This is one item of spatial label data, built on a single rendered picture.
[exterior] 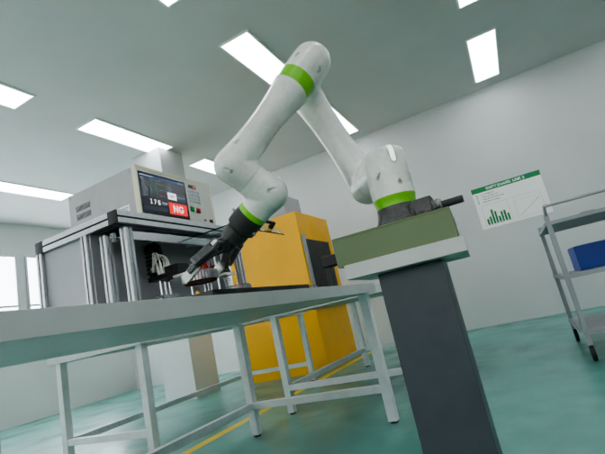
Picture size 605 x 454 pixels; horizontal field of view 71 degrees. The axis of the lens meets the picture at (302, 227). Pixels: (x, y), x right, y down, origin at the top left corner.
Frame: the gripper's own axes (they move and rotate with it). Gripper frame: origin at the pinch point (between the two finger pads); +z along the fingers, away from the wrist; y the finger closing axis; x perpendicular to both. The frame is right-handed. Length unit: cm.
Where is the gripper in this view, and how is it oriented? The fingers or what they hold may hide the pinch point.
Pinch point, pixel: (200, 276)
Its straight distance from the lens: 138.0
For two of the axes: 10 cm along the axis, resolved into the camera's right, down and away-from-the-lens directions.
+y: -4.5, -0.9, -8.9
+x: 6.2, 6.8, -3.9
